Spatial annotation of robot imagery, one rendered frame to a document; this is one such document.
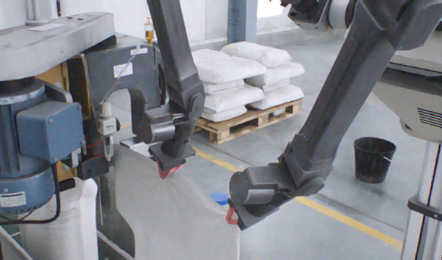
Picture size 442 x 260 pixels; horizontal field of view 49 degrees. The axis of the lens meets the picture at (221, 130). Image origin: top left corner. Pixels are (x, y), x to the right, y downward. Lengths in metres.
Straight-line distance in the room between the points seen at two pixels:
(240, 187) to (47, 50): 0.44
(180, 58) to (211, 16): 6.04
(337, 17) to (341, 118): 0.54
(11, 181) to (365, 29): 0.70
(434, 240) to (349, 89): 0.85
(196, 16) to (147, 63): 5.52
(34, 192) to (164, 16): 0.43
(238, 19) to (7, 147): 6.41
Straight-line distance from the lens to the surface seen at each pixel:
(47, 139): 0.92
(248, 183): 0.82
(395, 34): 0.58
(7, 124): 0.98
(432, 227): 1.45
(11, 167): 1.00
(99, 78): 1.26
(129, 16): 6.18
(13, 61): 0.93
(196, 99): 1.04
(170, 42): 0.98
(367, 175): 3.64
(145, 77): 1.34
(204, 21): 6.96
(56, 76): 1.22
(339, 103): 0.69
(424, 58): 1.09
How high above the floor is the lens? 1.60
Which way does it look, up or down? 21 degrees down
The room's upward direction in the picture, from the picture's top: 1 degrees clockwise
